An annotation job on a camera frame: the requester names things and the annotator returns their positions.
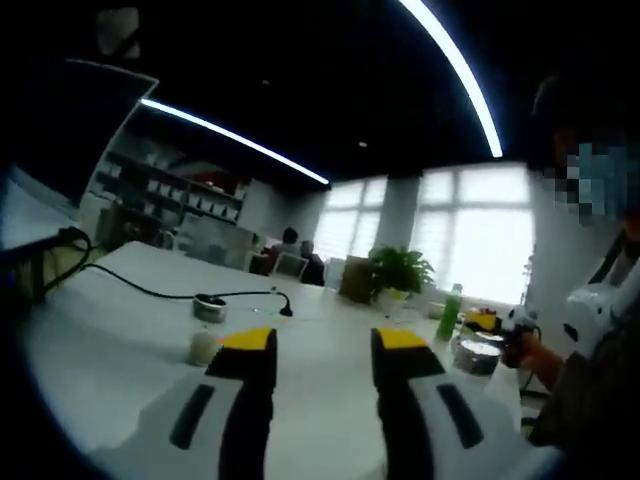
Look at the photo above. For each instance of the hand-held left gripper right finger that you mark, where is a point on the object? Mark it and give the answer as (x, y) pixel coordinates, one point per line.
(400, 400)

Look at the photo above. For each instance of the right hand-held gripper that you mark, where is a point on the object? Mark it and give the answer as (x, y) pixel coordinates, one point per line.
(520, 322)

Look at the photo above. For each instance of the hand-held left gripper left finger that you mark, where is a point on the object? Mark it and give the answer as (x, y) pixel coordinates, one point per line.
(250, 400)

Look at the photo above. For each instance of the tall glass seasoning bottle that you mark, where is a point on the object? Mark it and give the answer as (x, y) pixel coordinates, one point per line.
(475, 357)

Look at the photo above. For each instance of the glass seasoning bottle brown powder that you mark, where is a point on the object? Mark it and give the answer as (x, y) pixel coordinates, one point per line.
(202, 347)

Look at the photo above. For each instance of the green drink bottle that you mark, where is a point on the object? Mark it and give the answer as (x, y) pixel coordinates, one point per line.
(448, 315)

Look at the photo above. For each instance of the person's right hand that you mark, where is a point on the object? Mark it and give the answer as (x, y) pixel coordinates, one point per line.
(531, 356)

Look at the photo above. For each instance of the bright window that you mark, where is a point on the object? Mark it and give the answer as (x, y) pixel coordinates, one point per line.
(475, 240)

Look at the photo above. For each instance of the brown paper bag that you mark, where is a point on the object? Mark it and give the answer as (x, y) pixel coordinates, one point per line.
(356, 280)

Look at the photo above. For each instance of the green potted plant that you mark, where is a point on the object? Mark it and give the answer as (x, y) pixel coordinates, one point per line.
(400, 270)

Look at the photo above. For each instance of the row of white storage boxes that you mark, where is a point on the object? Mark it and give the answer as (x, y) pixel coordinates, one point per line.
(200, 200)

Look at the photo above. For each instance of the white storage shelf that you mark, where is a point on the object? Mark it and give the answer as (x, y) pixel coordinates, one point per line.
(170, 195)

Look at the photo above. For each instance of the person's masked head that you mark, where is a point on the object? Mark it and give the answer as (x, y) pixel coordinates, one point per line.
(575, 105)

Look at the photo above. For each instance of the long ceiling light strip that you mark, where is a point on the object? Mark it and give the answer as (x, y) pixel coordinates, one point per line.
(469, 75)
(240, 140)

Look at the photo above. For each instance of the silver laptop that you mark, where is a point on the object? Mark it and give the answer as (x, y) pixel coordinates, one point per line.
(60, 125)

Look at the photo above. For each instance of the ceiling air conditioner unit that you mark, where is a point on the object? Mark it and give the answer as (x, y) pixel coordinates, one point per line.
(117, 30)

